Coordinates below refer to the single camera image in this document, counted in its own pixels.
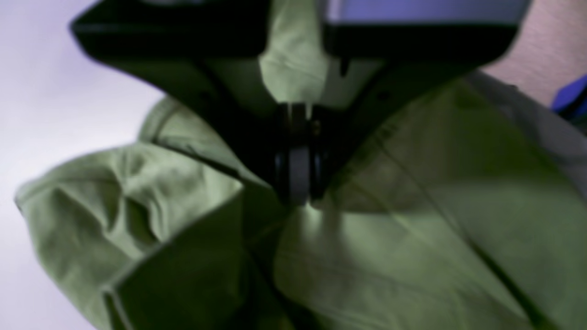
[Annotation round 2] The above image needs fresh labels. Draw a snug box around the green T-shirt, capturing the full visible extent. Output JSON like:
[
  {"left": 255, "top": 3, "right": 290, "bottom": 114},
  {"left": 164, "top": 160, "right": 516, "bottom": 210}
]
[{"left": 16, "top": 0, "right": 587, "bottom": 330}]

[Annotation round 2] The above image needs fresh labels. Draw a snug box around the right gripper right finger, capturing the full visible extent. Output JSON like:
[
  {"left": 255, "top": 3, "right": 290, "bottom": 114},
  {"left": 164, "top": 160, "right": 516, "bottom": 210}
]
[{"left": 303, "top": 0, "right": 532, "bottom": 202}]

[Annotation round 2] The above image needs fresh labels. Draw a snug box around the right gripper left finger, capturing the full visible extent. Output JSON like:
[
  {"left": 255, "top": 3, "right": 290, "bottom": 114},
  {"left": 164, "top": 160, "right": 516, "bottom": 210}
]
[{"left": 70, "top": 0, "right": 303, "bottom": 205}]

